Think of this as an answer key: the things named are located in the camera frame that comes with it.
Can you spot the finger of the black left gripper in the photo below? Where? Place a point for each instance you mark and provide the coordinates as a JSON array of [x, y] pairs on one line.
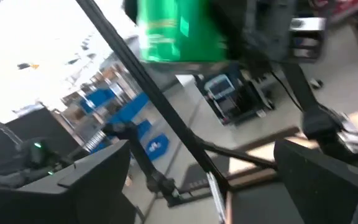
[[232, 28], [131, 9]]

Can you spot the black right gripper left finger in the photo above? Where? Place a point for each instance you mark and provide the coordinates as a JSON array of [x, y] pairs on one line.
[[89, 193]]

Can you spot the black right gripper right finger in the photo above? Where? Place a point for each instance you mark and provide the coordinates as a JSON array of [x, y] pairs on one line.
[[322, 193]]

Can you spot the green Sprite can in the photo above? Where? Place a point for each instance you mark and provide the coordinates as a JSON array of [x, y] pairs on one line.
[[179, 31]]

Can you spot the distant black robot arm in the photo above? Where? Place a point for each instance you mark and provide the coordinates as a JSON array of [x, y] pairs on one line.
[[141, 155], [39, 155]]

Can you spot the black cart with small screen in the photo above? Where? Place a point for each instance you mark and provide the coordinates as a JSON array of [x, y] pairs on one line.
[[219, 88]]

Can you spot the blue bin with white contents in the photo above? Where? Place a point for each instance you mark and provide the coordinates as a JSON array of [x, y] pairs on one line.
[[157, 146]]

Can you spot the black aluminium table frame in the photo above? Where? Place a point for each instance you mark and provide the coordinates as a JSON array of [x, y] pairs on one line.
[[154, 93]]

